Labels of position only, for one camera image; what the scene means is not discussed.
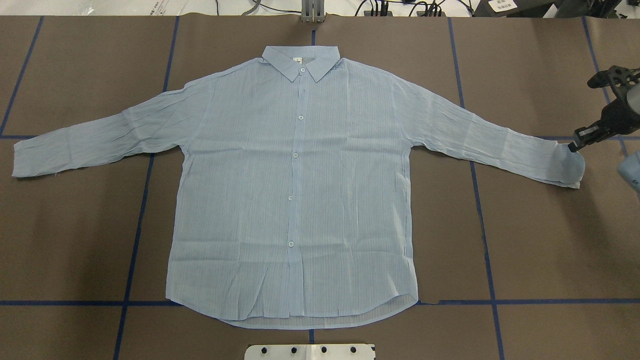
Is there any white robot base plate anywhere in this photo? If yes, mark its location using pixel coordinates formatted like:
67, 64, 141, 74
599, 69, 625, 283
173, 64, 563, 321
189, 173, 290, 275
244, 343, 377, 360

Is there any aluminium frame post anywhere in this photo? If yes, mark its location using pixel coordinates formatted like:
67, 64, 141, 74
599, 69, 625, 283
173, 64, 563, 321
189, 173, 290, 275
301, 0, 326, 24

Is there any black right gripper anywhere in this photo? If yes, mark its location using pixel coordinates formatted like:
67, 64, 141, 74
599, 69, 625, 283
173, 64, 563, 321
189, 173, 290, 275
567, 65, 640, 153

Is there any light blue button-up shirt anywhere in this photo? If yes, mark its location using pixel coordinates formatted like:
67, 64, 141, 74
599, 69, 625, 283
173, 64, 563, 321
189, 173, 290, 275
12, 46, 585, 330

